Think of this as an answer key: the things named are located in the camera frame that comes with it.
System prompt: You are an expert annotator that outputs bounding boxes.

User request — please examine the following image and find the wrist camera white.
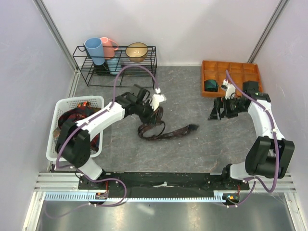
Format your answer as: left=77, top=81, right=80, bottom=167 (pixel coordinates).
left=221, top=79, right=236, bottom=100
left=150, top=88, right=167, bottom=111

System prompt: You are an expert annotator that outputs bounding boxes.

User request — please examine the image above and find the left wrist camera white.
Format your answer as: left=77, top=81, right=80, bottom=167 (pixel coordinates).
left=150, top=88, right=167, bottom=111

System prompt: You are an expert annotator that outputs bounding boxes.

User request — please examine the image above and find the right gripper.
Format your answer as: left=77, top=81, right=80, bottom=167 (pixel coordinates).
left=207, top=96, right=246, bottom=120

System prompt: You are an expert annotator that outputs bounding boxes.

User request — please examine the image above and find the purple cable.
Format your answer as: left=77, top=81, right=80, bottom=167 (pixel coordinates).
left=44, top=64, right=161, bottom=218
left=216, top=69, right=281, bottom=209

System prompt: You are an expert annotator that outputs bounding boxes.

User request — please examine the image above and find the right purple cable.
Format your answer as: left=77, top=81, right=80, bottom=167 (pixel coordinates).
left=216, top=69, right=281, bottom=209

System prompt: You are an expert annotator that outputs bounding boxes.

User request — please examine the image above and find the orange compartment tray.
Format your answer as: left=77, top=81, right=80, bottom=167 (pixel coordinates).
left=201, top=60, right=263, bottom=98

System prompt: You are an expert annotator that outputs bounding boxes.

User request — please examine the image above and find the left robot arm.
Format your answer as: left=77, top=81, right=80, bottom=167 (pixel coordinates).
left=55, top=84, right=167, bottom=189

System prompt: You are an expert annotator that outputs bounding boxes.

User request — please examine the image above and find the white plastic basket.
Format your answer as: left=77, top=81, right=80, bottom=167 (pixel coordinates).
left=46, top=95, right=104, bottom=162

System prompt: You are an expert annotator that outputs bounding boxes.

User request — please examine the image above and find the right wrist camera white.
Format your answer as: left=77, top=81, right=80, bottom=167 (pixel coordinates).
left=221, top=79, right=236, bottom=100

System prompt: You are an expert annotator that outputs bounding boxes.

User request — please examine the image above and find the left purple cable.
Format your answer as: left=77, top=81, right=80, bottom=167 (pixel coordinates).
left=44, top=64, right=161, bottom=218

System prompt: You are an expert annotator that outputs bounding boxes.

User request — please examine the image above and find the red navy striped tie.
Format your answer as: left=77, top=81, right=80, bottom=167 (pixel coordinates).
left=58, top=106, right=100, bottom=152

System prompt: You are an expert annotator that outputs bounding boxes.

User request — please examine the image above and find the amber glass bowl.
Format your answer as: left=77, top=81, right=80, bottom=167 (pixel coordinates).
left=126, top=42, right=148, bottom=63

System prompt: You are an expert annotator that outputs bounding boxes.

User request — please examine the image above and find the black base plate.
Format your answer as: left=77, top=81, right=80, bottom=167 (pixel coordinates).
left=78, top=172, right=250, bottom=198

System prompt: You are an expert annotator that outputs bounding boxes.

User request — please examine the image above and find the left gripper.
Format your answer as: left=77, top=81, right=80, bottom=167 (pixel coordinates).
left=134, top=100, right=159, bottom=125

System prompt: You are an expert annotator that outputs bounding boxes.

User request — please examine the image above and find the patterned ties pile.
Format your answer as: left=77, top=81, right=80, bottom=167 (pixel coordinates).
left=53, top=101, right=92, bottom=143

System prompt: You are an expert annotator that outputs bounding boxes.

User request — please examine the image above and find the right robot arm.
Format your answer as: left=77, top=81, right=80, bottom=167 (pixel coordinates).
left=209, top=80, right=295, bottom=193

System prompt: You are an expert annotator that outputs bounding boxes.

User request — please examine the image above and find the black wire rack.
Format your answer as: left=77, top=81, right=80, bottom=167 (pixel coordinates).
left=73, top=46, right=157, bottom=89

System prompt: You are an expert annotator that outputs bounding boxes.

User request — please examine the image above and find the light blue lower cup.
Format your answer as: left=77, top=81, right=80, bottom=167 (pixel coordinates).
left=107, top=57, right=122, bottom=76

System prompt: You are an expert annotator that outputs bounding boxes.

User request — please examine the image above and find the green tie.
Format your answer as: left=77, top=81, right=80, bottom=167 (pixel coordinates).
left=204, top=79, right=218, bottom=92

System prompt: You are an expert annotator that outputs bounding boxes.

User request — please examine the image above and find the brown floral tie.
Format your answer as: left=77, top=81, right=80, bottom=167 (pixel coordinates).
left=138, top=106, right=199, bottom=141

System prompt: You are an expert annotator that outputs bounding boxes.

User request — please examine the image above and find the pink cup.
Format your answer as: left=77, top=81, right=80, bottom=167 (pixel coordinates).
left=100, top=37, right=119, bottom=60

